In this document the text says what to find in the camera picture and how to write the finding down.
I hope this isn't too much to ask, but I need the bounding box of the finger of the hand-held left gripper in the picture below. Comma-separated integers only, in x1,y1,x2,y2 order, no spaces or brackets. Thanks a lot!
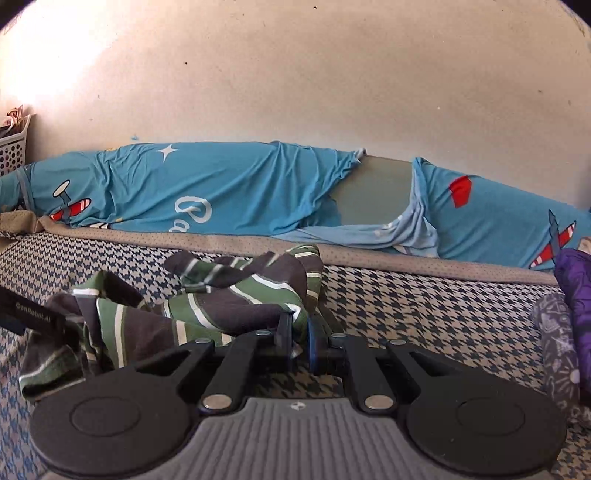
0,286,70,347

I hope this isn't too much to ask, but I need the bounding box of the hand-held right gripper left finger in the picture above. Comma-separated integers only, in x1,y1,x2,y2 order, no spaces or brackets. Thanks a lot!
134,314,296,412

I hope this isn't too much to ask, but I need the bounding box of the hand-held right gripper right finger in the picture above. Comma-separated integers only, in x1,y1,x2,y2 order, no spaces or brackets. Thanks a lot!
308,318,465,414

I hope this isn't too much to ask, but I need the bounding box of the green grey striped t-shirt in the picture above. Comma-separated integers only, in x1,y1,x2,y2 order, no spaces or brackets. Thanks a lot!
18,244,325,403

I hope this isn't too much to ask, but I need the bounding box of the houndstooth bed mat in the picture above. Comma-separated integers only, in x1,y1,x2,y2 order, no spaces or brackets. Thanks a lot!
0,210,591,480

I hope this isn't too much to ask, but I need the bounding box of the white perforated laundry basket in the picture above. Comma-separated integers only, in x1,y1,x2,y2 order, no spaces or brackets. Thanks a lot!
0,113,33,178

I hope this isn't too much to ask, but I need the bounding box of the grey-green foam bumper pad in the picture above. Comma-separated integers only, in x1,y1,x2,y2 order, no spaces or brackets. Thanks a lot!
331,154,416,229

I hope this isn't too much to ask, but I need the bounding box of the brown crumpled bag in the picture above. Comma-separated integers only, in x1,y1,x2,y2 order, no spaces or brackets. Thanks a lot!
0,105,24,130

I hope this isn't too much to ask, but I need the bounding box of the blue red patch bumper cover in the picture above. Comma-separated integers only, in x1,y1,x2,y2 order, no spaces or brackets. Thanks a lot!
295,157,591,273

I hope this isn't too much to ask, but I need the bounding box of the grey patterned garment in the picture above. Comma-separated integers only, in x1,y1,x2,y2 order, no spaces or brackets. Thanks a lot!
530,293,583,414

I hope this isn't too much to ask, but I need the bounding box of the purple garment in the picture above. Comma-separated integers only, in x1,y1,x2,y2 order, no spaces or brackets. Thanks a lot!
554,247,591,386

